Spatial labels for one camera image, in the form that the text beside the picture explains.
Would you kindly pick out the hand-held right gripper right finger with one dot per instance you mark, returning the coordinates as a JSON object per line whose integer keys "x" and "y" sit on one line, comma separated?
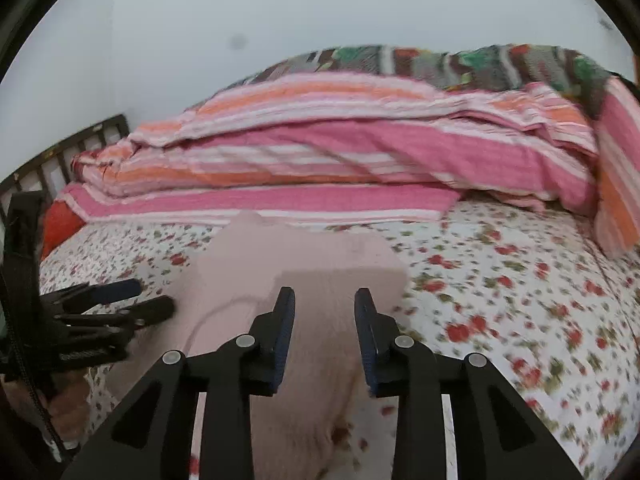
{"x": 367, "y": 345}

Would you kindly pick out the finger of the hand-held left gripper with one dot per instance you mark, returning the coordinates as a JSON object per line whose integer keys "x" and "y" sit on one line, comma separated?
{"x": 117, "y": 289}
{"x": 150, "y": 310}

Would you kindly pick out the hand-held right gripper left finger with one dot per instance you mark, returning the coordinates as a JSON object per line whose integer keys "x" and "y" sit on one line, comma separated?
{"x": 282, "y": 340}

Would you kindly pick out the pale pink knit sweater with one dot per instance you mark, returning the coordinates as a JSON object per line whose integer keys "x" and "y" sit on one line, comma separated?
{"x": 320, "y": 260}

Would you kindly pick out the person's left hand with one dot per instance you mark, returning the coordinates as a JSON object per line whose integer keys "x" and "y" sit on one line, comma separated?
{"x": 70, "y": 410}

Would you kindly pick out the red pillow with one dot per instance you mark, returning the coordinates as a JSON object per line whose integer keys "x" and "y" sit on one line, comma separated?
{"x": 60, "y": 225}

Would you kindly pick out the floral bed sheet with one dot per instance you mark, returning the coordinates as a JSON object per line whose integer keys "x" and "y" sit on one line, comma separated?
{"x": 500, "y": 285}

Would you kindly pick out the dark wooden headboard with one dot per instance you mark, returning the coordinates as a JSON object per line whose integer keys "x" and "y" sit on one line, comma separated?
{"x": 100, "y": 127}

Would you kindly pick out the pink orange striped quilt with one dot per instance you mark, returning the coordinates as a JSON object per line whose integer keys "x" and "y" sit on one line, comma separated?
{"x": 350, "y": 150}

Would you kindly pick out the multicolour patterned blanket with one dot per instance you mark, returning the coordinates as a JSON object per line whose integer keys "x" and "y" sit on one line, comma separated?
{"x": 450, "y": 62}

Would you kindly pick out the pink striped pillow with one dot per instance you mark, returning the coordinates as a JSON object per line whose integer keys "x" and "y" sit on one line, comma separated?
{"x": 620, "y": 170}

